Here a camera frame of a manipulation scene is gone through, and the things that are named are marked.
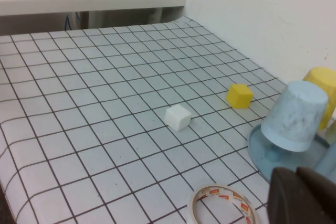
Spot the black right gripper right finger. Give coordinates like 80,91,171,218
298,167,336,224

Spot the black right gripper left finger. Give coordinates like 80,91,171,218
267,168,331,224

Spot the light blue plastic cup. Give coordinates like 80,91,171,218
260,81,329,153

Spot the blue cup stand with pegs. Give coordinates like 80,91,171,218
248,124,336,185

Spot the yellow plastic cup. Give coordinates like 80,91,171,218
301,67,336,130

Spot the clear tape roll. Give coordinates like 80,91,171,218
188,183,260,224

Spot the yellow cube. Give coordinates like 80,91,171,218
226,83,254,109

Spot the white cube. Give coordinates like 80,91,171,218
164,104,192,132

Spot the white checkered tablecloth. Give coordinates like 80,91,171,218
0,15,336,224

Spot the white side table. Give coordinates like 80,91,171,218
0,0,187,37

